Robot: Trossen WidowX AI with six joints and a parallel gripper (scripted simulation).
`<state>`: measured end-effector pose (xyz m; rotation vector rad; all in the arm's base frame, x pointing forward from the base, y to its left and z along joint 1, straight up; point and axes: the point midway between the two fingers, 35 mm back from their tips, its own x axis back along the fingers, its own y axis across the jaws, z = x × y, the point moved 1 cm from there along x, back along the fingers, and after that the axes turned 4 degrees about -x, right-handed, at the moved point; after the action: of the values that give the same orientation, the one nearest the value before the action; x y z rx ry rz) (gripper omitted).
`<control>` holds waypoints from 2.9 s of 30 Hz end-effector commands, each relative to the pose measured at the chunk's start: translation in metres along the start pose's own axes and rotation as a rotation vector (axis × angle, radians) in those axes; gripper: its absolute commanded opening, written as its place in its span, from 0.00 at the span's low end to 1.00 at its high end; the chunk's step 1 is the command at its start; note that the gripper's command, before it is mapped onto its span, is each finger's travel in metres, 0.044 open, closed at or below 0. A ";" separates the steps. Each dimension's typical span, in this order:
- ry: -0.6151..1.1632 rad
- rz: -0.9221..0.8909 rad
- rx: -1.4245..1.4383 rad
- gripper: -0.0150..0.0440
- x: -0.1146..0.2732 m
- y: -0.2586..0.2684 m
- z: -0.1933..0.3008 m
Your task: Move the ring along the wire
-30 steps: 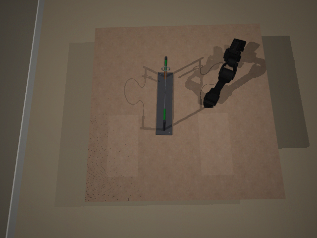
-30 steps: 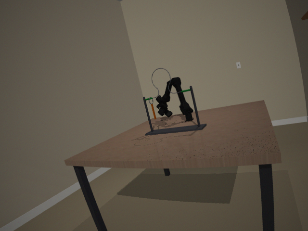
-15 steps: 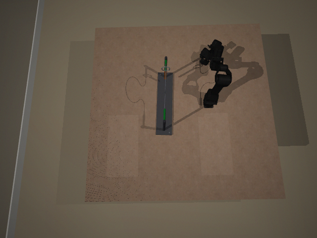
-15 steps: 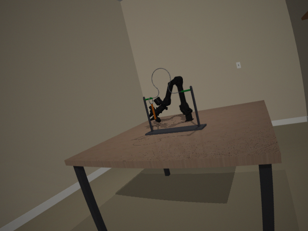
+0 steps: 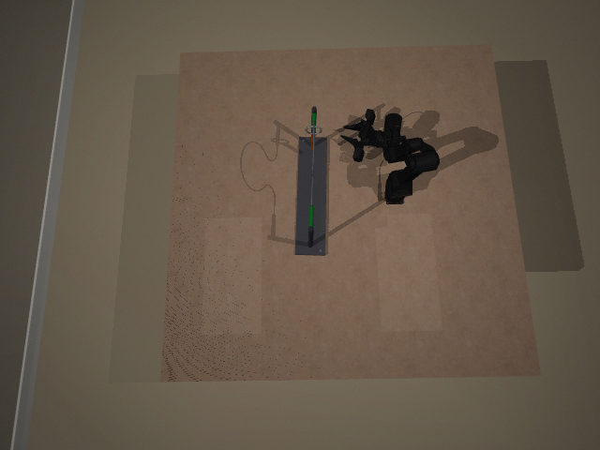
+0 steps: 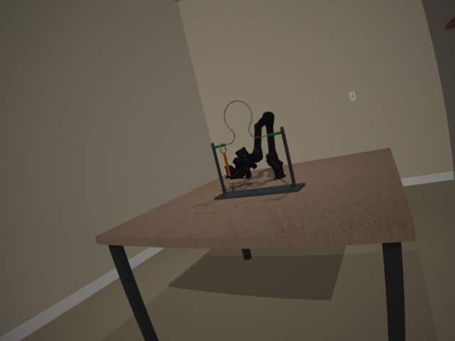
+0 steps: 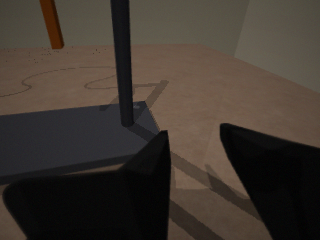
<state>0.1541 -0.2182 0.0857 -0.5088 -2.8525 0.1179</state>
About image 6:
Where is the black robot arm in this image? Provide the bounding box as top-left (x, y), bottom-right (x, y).
top-left (233, 112), bottom-right (287, 180)

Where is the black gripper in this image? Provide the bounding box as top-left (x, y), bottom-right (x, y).
top-left (225, 162), bottom-right (252, 180)

